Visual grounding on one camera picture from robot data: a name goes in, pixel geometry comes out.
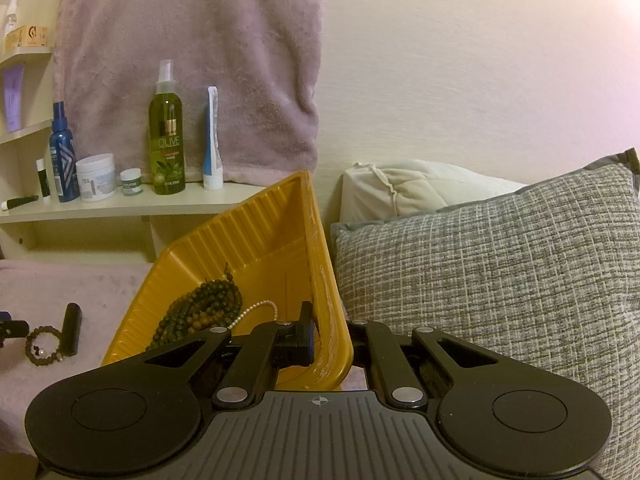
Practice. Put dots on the pink fleece blanket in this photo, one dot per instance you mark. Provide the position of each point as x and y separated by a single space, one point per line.
75 280

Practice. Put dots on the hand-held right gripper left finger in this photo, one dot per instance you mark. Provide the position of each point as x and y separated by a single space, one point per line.
310 342

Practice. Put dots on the yellow plastic tray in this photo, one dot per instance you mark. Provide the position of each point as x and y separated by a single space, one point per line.
260 255

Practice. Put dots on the green oil spray bottle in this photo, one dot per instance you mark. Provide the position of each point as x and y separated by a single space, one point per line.
167 150

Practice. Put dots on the cream pillow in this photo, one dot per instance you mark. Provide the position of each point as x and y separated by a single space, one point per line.
430 187

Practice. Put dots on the blue spray bottle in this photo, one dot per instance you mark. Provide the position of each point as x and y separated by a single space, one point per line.
63 165

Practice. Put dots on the grey woven pillow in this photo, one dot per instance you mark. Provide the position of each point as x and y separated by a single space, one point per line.
500 285

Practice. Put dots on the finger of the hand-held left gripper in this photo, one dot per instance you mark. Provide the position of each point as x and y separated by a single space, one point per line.
12 329

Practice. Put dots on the small green-label jar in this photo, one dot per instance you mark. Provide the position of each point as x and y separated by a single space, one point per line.
130 184

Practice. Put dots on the white wall shelf unit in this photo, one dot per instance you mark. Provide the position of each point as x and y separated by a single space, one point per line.
150 205

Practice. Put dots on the mauve hanging towel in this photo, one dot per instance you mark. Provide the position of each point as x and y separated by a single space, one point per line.
190 60

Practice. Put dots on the clear plastic bottle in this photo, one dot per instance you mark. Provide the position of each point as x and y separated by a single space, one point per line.
11 15

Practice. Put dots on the black cylindrical tube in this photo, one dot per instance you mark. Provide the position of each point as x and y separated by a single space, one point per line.
71 327

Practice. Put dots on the black and white pen tube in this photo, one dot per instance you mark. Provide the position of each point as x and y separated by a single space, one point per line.
17 203

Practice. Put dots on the purple cosmetic tube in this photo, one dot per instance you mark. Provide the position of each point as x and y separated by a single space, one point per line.
13 100

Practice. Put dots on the small white-capped stick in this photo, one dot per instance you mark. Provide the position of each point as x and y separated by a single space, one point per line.
43 182

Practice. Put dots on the tan cardboard box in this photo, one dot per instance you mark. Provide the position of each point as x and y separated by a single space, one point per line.
27 39

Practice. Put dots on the blue and white tube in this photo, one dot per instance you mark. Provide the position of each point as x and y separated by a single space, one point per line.
212 150

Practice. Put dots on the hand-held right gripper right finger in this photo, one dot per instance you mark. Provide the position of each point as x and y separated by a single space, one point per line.
372 352

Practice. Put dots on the white cream jar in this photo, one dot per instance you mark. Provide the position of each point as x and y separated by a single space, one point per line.
97 180

